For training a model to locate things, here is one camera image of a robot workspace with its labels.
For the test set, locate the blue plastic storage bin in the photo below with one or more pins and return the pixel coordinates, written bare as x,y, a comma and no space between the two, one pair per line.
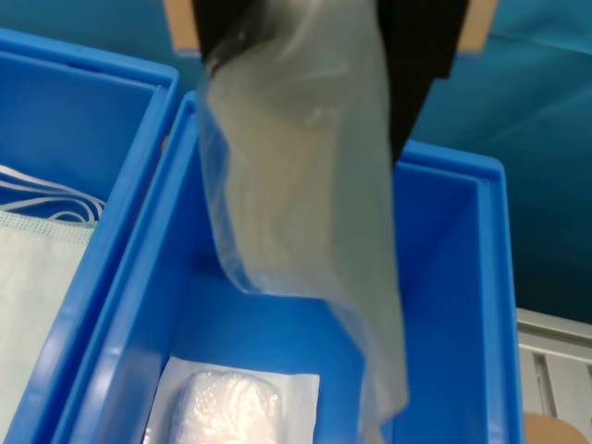
444,287
69,92

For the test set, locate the pale green face mask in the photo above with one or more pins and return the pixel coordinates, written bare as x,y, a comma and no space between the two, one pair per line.
28,287

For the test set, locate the cotton pad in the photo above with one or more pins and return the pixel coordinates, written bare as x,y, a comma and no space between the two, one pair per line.
231,407
300,176

